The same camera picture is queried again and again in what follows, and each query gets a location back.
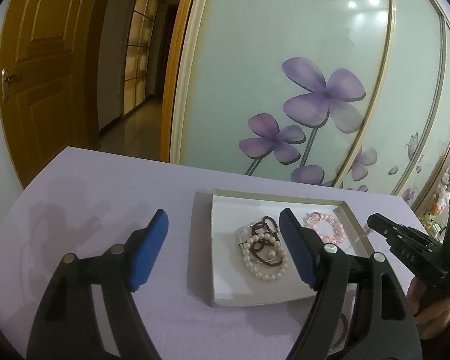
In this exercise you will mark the hallway lattice window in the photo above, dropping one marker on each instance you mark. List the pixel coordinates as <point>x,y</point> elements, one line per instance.
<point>137,58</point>

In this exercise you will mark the person's right hand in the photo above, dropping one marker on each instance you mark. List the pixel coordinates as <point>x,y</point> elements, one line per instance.
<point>432,320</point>

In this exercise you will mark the thin silver bangle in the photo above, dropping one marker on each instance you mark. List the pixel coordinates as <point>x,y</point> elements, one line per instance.
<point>261,242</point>

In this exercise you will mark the floral glass wardrobe door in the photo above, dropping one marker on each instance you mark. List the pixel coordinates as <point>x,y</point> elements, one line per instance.
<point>282,89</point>

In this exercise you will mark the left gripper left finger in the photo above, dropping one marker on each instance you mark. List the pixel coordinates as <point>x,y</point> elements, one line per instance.
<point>87,310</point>

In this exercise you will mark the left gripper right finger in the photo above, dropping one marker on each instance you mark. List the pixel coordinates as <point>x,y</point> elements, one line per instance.
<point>366,289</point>

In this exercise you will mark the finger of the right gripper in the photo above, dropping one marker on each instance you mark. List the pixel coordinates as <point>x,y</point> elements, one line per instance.
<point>393,232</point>

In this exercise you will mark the grey cuff bangle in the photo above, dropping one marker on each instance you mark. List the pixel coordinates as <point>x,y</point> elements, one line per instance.
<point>341,332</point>

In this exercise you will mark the brass door handle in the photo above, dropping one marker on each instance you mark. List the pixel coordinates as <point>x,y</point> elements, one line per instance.
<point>6,79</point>

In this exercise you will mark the grey cardboard tray box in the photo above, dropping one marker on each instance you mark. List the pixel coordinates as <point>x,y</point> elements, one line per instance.
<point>238,255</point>

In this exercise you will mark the wooden door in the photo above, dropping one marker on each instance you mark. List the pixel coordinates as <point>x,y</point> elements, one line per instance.
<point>50,42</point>

